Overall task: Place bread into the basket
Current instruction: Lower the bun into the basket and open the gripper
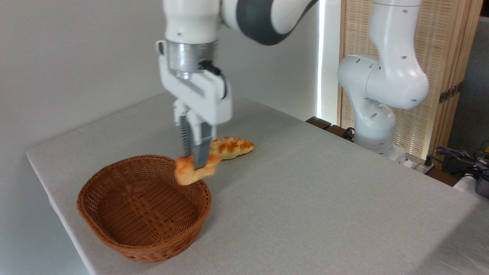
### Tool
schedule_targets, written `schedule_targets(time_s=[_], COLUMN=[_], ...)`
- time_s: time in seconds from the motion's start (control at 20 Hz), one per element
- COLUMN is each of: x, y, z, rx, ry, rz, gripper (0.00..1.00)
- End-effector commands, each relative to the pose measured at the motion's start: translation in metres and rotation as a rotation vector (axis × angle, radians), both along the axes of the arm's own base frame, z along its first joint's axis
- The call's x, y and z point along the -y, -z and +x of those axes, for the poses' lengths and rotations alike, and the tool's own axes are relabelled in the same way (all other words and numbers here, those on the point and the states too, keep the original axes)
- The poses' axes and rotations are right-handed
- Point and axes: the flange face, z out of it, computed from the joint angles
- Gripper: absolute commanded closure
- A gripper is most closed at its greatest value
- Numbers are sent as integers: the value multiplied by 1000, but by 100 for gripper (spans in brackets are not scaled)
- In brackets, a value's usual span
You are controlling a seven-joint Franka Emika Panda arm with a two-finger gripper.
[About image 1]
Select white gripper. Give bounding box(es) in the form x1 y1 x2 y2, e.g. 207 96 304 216
155 40 233 170

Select round orange muffin bread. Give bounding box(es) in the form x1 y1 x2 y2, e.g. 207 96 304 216
174 154 222 187

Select long braided bread loaf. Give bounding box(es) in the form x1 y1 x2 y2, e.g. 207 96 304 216
209 136 256 160

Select brown wicker basket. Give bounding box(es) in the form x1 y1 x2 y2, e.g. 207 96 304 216
76 154 212 263

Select dark wooden base platform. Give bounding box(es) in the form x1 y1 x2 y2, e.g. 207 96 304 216
305 116 356 142

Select grey tablecloth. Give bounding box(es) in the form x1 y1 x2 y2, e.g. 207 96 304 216
26 92 489 275

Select dark metal screen hinge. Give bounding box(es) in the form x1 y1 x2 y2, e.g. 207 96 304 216
438 81 464 105

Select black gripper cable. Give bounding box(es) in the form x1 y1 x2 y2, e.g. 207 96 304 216
200 60 229 100

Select bundle of dark cables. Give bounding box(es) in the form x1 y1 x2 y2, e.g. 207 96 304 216
434 142 489 181

